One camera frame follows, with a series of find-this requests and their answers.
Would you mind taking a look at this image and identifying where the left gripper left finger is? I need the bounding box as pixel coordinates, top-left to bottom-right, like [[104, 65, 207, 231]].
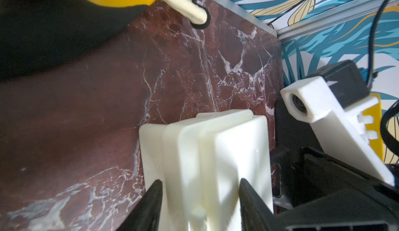
[[117, 180, 163, 231]]

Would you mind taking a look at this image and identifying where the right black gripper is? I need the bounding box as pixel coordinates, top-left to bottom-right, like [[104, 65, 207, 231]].
[[271, 100, 399, 231]]

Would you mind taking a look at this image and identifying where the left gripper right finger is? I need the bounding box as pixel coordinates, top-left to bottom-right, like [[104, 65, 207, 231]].
[[239, 178, 281, 231]]

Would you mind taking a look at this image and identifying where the yellow black toolbox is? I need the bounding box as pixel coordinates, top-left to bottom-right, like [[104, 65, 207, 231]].
[[362, 93, 384, 161]]

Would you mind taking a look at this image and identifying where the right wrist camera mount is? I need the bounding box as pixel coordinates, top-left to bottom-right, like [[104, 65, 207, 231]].
[[281, 60, 399, 186]]

